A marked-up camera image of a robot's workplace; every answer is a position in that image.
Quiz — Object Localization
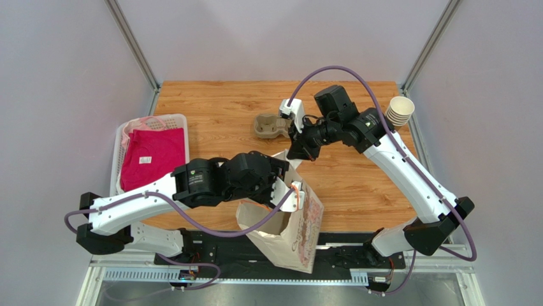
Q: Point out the white paper takeout bag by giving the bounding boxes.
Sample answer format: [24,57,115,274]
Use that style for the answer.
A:
[247,150,324,273]

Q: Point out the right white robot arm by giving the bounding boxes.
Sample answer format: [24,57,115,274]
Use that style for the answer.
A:
[279,85,475,257]

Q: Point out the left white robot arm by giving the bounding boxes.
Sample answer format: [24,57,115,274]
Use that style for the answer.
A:
[64,151,303,258]

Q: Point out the stack of paper cups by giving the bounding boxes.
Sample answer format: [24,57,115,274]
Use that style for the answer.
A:
[384,96,415,127]

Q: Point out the pink folded cloth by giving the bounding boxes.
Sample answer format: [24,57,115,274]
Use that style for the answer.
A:
[120,127,189,192]

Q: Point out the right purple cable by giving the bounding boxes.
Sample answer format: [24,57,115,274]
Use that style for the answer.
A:
[286,66,478,296]

